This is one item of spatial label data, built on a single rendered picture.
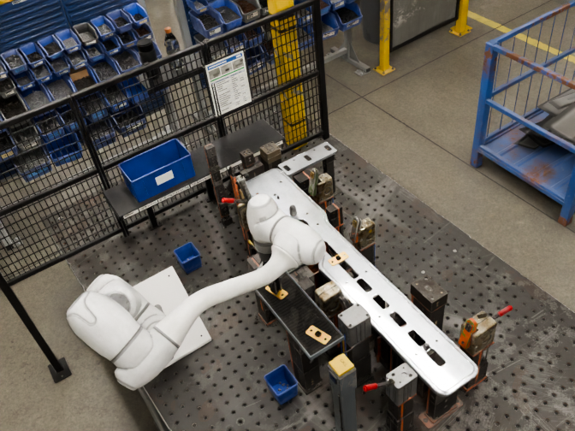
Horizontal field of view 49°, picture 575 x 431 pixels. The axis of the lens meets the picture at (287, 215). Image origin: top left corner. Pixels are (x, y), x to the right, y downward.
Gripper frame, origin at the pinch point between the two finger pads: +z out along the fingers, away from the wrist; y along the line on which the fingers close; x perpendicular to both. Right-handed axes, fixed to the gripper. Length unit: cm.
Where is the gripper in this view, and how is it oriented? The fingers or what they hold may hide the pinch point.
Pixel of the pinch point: (275, 284)
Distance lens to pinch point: 225.7
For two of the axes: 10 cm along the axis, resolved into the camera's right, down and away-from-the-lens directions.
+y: 6.9, -5.5, 4.7
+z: 1.0, 7.1, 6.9
